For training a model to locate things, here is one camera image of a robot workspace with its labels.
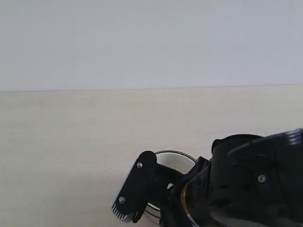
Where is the ribbed stainless steel bowl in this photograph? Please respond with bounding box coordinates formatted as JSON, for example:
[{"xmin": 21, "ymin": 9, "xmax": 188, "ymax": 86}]
[{"xmin": 144, "ymin": 149, "xmax": 197, "ymax": 213}]

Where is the white ceramic bowl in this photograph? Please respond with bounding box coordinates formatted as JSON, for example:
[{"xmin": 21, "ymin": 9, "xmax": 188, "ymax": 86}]
[{"xmin": 155, "ymin": 150, "xmax": 196, "ymax": 174}]

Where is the smooth stainless steel bowl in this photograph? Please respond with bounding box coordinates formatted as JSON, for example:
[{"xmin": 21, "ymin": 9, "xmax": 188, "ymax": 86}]
[{"xmin": 144, "ymin": 203, "xmax": 160, "ymax": 225}]

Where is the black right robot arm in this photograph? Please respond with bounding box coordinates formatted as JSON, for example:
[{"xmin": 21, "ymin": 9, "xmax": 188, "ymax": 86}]
[{"xmin": 160, "ymin": 129, "xmax": 303, "ymax": 227}]

